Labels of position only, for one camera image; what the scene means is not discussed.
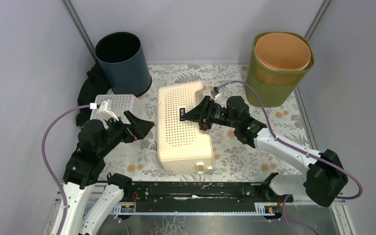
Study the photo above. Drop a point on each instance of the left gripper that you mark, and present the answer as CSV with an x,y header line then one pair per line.
x,y
127,129

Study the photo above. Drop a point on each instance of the black cloth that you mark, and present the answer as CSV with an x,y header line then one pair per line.
x,y
96,83

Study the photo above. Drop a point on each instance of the cream perforated basket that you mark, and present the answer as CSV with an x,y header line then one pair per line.
x,y
181,146

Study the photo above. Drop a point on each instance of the dark blue round bin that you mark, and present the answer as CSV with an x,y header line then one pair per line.
x,y
122,59

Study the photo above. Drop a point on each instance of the orange inner bucket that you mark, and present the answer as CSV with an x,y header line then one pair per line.
x,y
281,51

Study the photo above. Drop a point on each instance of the floral patterned mat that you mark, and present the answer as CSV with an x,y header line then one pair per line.
x,y
232,161

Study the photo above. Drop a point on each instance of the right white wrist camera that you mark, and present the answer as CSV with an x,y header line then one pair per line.
x,y
215,93

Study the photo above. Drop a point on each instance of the white perforated basket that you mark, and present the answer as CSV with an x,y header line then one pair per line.
x,y
119,103

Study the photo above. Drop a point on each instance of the aluminium frame rail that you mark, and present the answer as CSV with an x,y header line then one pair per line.
x,y
125,211

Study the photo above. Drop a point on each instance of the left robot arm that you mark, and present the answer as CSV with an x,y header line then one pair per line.
x,y
80,177

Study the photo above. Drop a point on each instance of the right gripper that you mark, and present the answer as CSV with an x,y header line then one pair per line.
x,y
201,113

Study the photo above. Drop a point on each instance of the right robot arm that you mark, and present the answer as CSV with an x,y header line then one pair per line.
x,y
322,178

